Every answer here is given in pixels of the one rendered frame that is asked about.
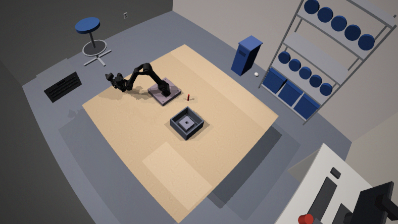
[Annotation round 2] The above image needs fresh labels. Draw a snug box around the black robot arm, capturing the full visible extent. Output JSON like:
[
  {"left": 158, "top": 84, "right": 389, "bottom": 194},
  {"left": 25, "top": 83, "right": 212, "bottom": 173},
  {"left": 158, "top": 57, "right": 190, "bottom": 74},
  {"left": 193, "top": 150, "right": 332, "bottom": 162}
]
[{"left": 115, "top": 63, "right": 171, "bottom": 97}]

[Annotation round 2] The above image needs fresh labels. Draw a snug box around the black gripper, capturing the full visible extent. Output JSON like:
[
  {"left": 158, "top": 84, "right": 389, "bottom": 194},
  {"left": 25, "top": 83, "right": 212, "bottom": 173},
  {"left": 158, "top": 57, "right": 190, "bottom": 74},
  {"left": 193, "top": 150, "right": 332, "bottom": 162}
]
[{"left": 105, "top": 73, "right": 117, "bottom": 89}]

